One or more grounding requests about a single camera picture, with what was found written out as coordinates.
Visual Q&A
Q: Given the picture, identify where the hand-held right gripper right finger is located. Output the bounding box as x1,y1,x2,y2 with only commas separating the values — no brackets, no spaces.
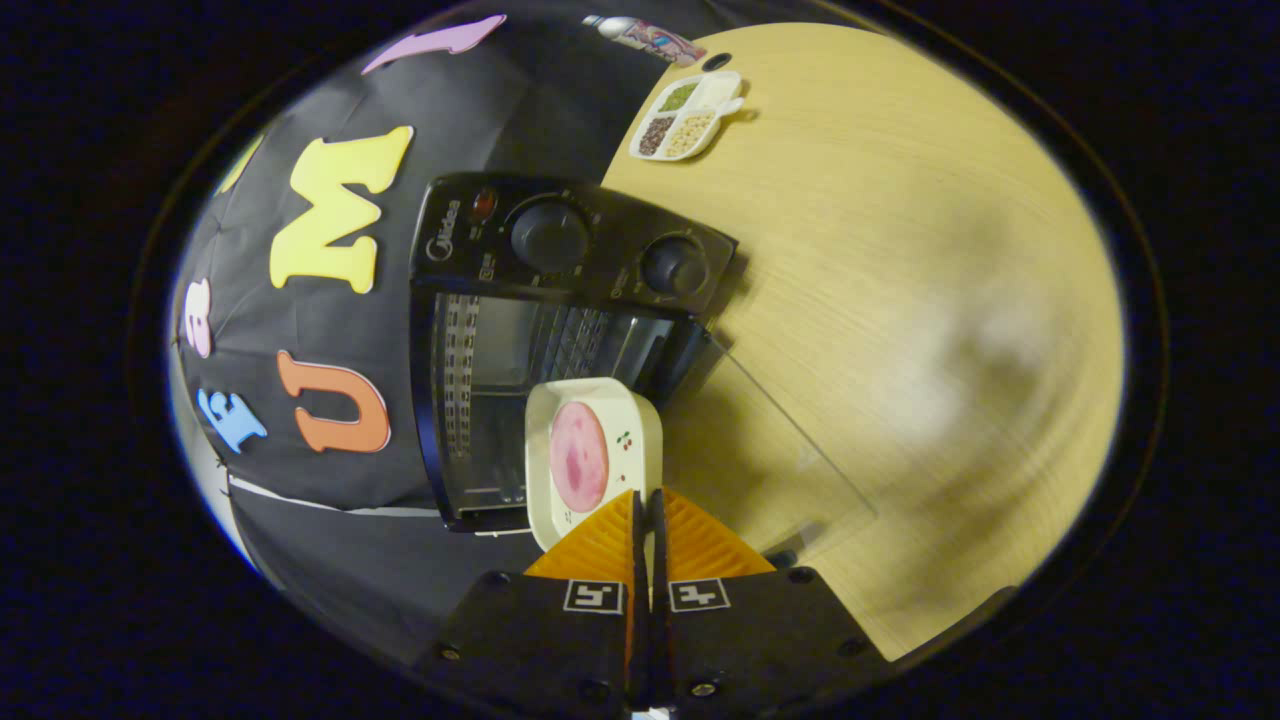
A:
648,488,896,711

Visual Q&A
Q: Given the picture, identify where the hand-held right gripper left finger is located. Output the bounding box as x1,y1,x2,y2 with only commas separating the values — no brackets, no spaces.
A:
415,489,647,716

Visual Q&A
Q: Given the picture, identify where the pink ham slice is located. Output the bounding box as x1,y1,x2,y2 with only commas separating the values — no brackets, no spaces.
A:
549,402,610,513

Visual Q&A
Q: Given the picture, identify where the cream square plate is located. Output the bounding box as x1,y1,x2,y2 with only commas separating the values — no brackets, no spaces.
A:
525,377,664,553

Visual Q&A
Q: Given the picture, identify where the black electric oven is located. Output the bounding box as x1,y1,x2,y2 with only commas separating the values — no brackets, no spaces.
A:
408,172,881,569

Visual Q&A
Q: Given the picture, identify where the white divided snack dish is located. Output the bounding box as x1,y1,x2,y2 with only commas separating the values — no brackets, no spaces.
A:
629,70,746,163

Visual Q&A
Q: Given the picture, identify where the black backdrop cloth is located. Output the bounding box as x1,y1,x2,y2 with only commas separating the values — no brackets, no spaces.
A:
165,0,721,663

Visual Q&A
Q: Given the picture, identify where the silver bottle with colourful label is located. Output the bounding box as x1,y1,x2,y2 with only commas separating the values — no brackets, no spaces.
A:
583,14,708,68

